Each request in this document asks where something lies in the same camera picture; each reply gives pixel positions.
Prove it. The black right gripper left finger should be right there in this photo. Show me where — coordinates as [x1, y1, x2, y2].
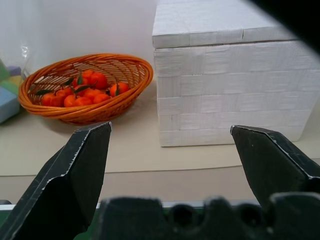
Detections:
[0, 121, 112, 240]

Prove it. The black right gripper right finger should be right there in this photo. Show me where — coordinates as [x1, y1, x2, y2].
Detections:
[230, 125, 320, 208]

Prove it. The white woven storage box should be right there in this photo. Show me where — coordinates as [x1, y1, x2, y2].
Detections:
[153, 38, 316, 148]

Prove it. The small orange tangerine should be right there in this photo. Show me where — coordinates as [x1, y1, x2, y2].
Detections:
[56, 87, 74, 99]
[83, 88, 104, 100]
[90, 72, 108, 90]
[74, 96, 93, 107]
[74, 84, 91, 97]
[63, 94, 77, 108]
[41, 92, 65, 108]
[109, 81, 130, 97]
[93, 93, 112, 105]
[72, 76, 90, 88]
[81, 69, 95, 80]

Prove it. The blue foam block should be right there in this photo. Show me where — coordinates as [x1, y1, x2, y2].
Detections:
[0, 86, 21, 125]

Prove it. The yellow foam block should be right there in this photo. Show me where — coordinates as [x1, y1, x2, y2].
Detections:
[0, 74, 24, 95]

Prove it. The purple foam block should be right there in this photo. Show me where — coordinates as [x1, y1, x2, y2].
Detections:
[6, 65, 24, 76]

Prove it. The green foam block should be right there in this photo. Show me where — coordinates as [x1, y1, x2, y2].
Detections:
[0, 59, 11, 81]

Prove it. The orange wicker basket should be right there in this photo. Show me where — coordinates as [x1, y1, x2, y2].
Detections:
[18, 53, 154, 126]

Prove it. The white woven box lid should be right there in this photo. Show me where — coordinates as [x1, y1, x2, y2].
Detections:
[151, 0, 299, 48]

